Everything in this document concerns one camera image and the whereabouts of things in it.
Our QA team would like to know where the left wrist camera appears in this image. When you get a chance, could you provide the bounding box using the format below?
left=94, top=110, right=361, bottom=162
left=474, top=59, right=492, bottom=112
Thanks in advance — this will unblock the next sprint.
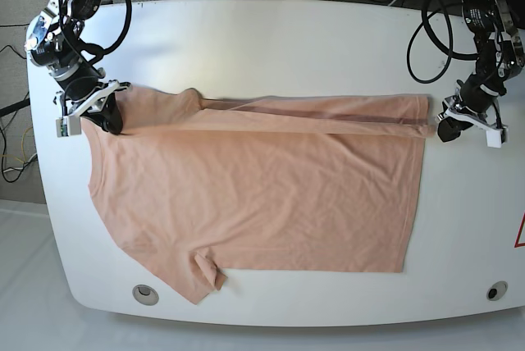
left=486, top=125, right=508, bottom=148

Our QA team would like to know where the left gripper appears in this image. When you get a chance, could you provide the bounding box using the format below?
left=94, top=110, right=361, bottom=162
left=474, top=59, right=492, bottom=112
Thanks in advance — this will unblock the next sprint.
left=437, top=88, right=504, bottom=142

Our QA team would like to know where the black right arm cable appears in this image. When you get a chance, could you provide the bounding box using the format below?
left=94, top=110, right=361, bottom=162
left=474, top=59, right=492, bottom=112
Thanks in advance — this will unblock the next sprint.
left=80, top=0, right=133, bottom=63

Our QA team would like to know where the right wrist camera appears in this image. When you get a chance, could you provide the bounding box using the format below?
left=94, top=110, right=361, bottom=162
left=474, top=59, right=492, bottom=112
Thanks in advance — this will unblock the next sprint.
left=56, top=116, right=82, bottom=138

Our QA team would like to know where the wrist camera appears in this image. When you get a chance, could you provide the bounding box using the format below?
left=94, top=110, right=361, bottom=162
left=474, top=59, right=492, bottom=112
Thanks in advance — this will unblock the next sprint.
left=486, top=125, right=508, bottom=148
left=56, top=116, right=82, bottom=138

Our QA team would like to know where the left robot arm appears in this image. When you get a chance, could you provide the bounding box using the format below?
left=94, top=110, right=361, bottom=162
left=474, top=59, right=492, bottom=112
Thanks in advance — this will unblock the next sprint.
left=437, top=0, right=524, bottom=148

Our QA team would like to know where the table cable grommet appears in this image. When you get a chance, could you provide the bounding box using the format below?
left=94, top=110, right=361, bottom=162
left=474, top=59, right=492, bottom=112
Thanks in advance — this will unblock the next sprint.
left=486, top=280, right=509, bottom=301
left=132, top=285, right=159, bottom=306

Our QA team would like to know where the red triangle warning sticker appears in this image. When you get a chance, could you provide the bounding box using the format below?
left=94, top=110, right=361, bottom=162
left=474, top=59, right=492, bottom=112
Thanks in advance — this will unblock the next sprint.
left=514, top=215, right=525, bottom=248

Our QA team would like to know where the peach pink T-shirt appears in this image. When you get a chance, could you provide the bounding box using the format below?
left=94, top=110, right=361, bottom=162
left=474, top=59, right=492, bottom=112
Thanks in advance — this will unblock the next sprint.
left=81, top=87, right=433, bottom=303

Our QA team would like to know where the black floor cable left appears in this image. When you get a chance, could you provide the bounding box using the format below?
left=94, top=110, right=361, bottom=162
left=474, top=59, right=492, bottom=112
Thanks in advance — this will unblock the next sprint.
left=0, top=43, right=39, bottom=183

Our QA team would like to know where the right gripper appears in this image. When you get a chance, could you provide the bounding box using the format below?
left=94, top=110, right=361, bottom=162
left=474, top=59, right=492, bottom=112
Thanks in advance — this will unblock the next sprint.
left=53, top=80, right=131, bottom=134

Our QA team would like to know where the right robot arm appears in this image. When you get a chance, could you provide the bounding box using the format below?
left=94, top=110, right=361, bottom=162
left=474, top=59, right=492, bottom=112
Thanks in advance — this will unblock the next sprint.
left=25, top=0, right=132, bottom=137

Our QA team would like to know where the left table cable grommet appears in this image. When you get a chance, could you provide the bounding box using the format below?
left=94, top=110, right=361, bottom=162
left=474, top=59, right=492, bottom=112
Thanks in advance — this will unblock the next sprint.
left=132, top=285, right=159, bottom=306

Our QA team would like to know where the right table cable grommet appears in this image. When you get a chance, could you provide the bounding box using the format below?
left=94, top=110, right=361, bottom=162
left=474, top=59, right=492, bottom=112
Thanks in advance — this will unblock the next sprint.
left=486, top=280, right=509, bottom=301

